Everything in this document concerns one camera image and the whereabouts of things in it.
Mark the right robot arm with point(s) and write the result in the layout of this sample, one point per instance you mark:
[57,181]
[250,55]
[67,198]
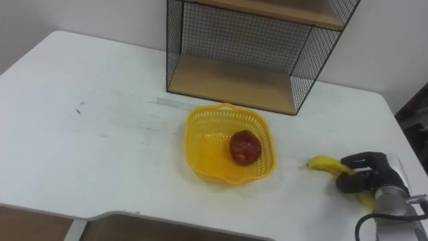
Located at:
[394,207]

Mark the yellow banana soft toy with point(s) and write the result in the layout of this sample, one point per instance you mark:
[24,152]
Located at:
[324,163]

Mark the black chair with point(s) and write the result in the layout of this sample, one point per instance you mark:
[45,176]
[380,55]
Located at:
[416,124]

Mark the white desk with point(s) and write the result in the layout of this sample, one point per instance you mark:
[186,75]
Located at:
[100,157]

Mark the yellow plastic basket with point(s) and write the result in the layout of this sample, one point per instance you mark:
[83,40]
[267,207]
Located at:
[207,157]

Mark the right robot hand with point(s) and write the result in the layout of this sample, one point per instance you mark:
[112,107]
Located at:
[378,174]

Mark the red apple soft toy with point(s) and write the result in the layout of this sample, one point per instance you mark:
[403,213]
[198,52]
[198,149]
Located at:
[245,149]

